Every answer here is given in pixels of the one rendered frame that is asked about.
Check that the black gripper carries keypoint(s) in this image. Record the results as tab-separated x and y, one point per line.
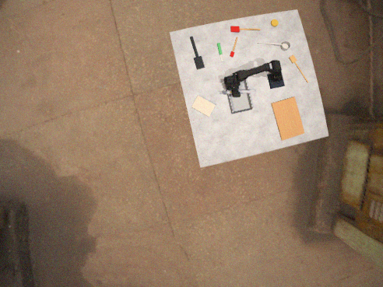
235	92

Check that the light brown wooden board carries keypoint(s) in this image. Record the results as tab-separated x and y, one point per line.
287	118

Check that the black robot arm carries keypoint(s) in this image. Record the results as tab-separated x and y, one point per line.
243	74

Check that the cream flat block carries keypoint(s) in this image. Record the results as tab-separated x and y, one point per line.
204	106

